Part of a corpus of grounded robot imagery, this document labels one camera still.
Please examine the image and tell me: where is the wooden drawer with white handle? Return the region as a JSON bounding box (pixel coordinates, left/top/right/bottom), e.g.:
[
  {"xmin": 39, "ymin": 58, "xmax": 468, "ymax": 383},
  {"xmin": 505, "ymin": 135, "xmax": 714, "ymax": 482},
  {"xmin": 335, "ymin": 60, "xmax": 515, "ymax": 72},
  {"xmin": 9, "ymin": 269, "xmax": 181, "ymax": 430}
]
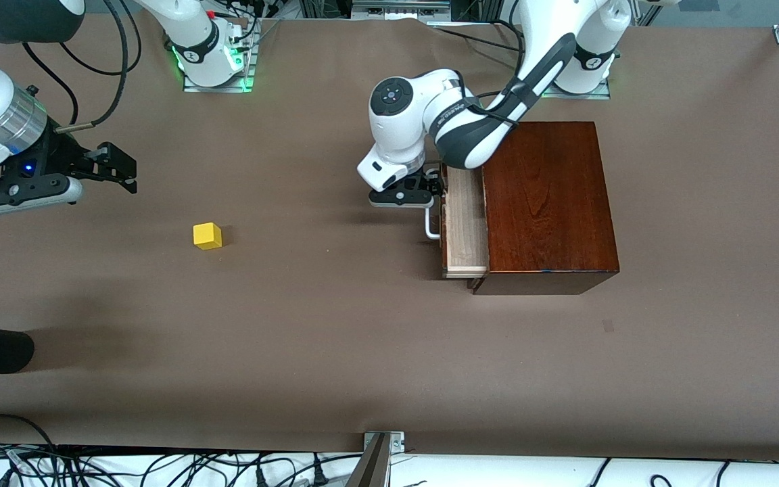
[{"xmin": 425, "ymin": 164, "xmax": 490, "ymax": 279}]

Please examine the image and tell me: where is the yellow wooden block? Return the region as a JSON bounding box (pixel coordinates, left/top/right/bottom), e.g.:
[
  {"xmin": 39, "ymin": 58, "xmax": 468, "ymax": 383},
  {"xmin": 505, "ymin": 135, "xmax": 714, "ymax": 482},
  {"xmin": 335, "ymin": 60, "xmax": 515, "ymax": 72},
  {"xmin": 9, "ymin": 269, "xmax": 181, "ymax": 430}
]
[{"xmin": 193, "ymin": 222, "xmax": 223, "ymax": 251}]

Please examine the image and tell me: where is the dark brown wooden cabinet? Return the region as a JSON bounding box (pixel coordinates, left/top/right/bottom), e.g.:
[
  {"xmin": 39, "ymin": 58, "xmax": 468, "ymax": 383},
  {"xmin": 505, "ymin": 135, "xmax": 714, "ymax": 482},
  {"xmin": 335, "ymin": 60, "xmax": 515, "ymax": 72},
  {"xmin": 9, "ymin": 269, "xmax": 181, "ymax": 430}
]
[{"xmin": 469, "ymin": 122, "xmax": 621, "ymax": 296}]

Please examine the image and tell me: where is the metal rack equipment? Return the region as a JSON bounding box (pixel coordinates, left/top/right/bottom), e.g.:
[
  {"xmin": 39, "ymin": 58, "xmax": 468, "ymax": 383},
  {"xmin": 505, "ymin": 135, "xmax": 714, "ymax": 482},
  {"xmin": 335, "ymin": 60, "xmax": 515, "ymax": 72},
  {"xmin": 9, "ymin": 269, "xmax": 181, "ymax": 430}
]
[{"xmin": 350, "ymin": 0, "xmax": 452, "ymax": 17}]

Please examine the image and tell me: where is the brown table cover sheet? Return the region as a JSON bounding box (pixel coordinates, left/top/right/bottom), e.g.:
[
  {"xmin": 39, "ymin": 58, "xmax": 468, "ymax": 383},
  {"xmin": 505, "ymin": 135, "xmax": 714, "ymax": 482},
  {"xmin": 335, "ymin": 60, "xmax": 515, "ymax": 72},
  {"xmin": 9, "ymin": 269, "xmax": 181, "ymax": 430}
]
[{"xmin": 0, "ymin": 14, "xmax": 779, "ymax": 462}]

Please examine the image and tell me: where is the grey metal beam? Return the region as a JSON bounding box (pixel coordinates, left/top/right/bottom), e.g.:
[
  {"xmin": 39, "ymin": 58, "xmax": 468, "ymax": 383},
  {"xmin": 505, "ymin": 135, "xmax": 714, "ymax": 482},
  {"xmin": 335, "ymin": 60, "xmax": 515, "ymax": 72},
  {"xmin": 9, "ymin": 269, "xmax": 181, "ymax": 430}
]
[{"xmin": 345, "ymin": 433, "xmax": 392, "ymax": 487}]

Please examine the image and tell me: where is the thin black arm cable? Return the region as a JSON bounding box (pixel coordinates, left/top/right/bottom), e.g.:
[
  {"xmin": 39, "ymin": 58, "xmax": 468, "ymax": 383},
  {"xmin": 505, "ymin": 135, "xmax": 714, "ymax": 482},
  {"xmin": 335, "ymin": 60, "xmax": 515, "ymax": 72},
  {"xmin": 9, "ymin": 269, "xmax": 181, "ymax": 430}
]
[{"xmin": 21, "ymin": 42, "xmax": 79, "ymax": 128}]

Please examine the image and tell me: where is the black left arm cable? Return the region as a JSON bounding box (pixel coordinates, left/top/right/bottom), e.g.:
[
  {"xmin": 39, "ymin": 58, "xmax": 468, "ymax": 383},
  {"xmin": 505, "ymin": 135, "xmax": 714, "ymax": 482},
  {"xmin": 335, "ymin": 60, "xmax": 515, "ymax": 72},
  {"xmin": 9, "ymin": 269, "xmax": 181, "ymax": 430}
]
[{"xmin": 463, "ymin": 0, "xmax": 566, "ymax": 129}]

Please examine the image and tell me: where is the black cable with metal ferrule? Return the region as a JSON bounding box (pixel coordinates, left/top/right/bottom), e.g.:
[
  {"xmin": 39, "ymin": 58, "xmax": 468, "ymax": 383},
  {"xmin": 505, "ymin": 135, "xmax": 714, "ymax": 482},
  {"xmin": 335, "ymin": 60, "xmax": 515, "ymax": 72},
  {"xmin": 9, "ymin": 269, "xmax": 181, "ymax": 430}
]
[{"xmin": 53, "ymin": 0, "xmax": 128, "ymax": 133}]

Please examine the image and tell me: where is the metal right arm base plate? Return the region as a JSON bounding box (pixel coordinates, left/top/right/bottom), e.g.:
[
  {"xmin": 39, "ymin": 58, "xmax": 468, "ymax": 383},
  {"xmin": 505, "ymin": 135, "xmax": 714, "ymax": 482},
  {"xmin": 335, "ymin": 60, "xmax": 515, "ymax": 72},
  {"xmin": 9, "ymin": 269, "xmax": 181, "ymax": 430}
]
[{"xmin": 182, "ymin": 19, "xmax": 256, "ymax": 94}]

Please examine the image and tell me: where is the black cable across table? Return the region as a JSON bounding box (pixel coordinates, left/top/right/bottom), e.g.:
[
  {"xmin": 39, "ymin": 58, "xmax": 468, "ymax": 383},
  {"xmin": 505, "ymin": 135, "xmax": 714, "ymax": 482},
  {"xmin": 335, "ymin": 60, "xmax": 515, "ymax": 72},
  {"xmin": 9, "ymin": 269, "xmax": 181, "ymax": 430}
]
[{"xmin": 430, "ymin": 26, "xmax": 523, "ymax": 55}]

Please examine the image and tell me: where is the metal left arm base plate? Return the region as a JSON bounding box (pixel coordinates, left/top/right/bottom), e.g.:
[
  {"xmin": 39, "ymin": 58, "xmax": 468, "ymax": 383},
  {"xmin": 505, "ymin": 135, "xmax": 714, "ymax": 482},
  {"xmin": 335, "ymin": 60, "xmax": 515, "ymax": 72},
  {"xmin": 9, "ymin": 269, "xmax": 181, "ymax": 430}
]
[{"xmin": 540, "ymin": 76, "xmax": 612, "ymax": 101}]

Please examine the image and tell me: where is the metal corner bracket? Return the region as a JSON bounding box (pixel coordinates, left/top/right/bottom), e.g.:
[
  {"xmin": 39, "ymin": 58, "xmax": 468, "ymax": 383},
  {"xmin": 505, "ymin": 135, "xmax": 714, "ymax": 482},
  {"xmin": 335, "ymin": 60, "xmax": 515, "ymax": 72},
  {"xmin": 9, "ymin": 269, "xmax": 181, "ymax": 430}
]
[{"xmin": 364, "ymin": 431, "xmax": 405, "ymax": 454}]

